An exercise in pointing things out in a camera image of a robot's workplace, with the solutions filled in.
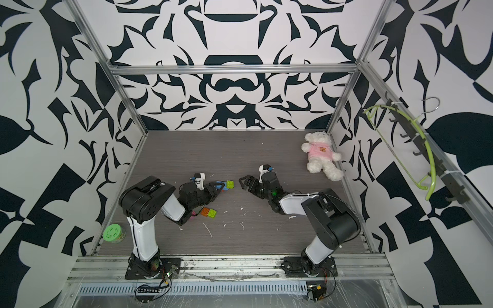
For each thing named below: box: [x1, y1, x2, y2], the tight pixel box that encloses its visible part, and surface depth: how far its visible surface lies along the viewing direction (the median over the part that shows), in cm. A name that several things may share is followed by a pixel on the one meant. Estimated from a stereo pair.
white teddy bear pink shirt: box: [301, 131, 345, 182], surface depth 103 cm
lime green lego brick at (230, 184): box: [225, 180, 235, 190], surface depth 95 cm
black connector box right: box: [307, 283, 327, 302], surface depth 73 cm
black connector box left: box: [137, 288, 161, 294], surface depth 74 cm
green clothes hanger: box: [363, 105, 437, 201], surface depth 58 cm
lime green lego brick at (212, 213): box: [207, 208, 217, 219], surface depth 89 cm
